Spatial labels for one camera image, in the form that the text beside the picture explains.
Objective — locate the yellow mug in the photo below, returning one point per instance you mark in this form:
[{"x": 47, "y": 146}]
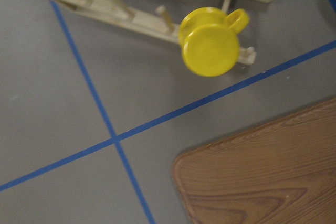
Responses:
[{"x": 209, "y": 42}]

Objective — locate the wooden cutting board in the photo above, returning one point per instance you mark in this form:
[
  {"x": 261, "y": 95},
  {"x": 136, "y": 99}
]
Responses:
[{"x": 280, "y": 172}]

